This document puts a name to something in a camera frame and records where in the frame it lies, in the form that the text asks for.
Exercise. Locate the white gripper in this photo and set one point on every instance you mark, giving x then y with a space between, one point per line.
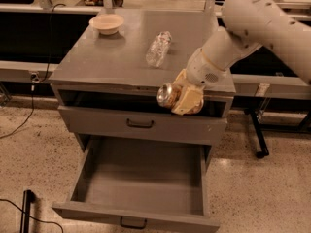
203 70

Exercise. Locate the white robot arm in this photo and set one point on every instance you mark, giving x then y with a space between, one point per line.
248 25

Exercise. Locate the grey metal drawer cabinet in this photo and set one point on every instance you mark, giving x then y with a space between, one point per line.
111 72

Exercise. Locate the open grey lower drawer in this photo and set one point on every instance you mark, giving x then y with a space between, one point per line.
142 184

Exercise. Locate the clear plastic bottle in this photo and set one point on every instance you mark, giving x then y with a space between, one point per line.
158 49

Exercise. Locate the black table leg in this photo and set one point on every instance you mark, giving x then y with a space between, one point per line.
263 146

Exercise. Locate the cream paper bowl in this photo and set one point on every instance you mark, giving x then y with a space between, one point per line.
107 24

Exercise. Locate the long grey workbench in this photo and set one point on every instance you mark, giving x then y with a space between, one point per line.
37 41

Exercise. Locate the black floor stand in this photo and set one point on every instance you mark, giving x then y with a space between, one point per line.
28 199

